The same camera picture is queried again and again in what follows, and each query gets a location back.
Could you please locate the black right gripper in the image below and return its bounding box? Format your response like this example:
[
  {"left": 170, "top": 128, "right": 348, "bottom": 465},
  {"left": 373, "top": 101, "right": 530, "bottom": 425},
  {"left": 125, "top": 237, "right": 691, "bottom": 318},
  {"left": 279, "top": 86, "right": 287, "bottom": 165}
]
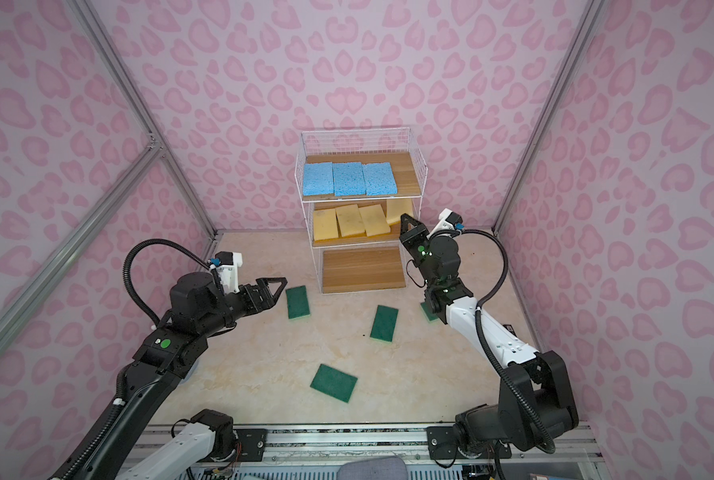
[{"left": 400, "top": 213, "right": 440, "bottom": 289}]

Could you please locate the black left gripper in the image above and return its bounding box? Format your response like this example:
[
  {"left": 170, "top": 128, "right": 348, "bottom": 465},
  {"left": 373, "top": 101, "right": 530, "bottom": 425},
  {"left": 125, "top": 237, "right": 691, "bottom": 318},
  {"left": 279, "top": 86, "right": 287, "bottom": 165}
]
[{"left": 199, "top": 275, "right": 287, "bottom": 339}]

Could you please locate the green scouring pad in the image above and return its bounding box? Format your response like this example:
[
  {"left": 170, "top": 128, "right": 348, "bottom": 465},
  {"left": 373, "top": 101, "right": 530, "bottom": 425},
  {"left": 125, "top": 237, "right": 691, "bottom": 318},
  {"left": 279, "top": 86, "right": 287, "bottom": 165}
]
[
  {"left": 310, "top": 364, "right": 358, "bottom": 403},
  {"left": 285, "top": 285, "right": 311, "bottom": 320}
]

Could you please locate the blue sponge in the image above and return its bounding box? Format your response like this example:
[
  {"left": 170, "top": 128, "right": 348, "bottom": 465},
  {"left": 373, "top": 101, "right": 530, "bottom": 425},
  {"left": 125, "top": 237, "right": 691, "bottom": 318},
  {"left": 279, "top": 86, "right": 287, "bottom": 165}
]
[
  {"left": 302, "top": 162, "right": 335, "bottom": 197},
  {"left": 332, "top": 162, "right": 367, "bottom": 197},
  {"left": 363, "top": 162, "right": 398, "bottom": 196}
]

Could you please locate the small yellow sponge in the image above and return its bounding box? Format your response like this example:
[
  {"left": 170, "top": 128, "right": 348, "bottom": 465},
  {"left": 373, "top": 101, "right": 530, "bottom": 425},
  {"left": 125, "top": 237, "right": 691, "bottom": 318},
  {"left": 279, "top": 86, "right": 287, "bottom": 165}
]
[{"left": 313, "top": 209, "right": 340, "bottom": 242}]

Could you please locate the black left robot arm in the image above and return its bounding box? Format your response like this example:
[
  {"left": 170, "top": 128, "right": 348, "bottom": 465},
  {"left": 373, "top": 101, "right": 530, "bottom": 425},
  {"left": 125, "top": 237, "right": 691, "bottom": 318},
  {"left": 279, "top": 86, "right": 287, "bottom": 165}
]
[{"left": 52, "top": 272, "right": 287, "bottom": 479}]

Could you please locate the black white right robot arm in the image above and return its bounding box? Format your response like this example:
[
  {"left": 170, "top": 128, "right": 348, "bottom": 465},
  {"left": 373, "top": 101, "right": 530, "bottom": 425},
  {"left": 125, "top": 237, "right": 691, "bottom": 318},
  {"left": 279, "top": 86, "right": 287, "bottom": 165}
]
[{"left": 400, "top": 209, "right": 579, "bottom": 455}]

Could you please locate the green sponge right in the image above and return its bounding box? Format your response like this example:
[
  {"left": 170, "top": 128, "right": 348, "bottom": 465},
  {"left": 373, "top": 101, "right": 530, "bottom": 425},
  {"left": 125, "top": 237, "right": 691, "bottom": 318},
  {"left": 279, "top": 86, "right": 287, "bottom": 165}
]
[{"left": 420, "top": 302, "right": 439, "bottom": 322}]

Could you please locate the green sponge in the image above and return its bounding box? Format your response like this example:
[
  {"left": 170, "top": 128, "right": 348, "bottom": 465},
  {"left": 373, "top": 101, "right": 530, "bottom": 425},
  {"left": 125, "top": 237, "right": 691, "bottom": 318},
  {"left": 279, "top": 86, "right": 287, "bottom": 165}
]
[
  {"left": 420, "top": 302, "right": 439, "bottom": 322},
  {"left": 370, "top": 305, "right": 399, "bottom": 343}
]

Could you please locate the green sponge middle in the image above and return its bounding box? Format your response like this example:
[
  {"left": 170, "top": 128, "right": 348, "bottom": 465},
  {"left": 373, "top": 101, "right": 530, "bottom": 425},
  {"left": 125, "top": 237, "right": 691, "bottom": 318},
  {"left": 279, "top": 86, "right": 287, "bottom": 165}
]
[{"left": 370, "top": 305, "right": 399, "bottom": 343}]

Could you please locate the green scouring pad front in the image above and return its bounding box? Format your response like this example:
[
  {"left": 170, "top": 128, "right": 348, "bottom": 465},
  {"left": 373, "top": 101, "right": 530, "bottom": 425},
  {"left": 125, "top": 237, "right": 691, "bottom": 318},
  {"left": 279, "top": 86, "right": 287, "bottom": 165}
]
[{"left": 310, "top": 364, "right": 358, "bottom": 403}]

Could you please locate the grey chair back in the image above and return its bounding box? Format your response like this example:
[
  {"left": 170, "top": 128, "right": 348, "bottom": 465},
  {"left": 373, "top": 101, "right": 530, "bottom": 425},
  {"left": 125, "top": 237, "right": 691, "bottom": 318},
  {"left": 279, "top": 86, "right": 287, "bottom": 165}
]
[{"left": 336, "top": 456, "right": 409, "bottom": 480}]

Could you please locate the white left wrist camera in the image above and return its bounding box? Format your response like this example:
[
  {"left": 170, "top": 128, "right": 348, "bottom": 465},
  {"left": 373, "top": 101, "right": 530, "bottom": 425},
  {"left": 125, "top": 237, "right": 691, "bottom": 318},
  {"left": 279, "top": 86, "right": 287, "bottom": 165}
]
[{"left": 208, "top": 251, "right": 243, "bottom": 295}]

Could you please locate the white wire wooden shelf rack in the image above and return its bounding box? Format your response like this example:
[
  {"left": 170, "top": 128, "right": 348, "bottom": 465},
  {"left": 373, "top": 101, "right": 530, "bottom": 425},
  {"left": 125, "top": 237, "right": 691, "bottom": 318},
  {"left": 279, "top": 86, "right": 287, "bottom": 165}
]
[{"left": 295, "top": 127, "right": 428, "bottom": 294}]

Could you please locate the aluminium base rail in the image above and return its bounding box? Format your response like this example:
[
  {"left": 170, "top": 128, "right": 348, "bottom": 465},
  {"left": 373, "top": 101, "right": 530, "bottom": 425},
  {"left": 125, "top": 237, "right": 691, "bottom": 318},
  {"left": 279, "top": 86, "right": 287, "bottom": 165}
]
[{"left": 178, "top": 423, "right": 611, "bottom": 479}]

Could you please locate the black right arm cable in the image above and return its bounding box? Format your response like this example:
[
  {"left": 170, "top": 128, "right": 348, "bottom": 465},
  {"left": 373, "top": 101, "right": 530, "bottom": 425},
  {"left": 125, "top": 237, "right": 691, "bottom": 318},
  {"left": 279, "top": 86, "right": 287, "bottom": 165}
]
[{"left": 446, "top": 228, "right": 557, "bottom": 455}]

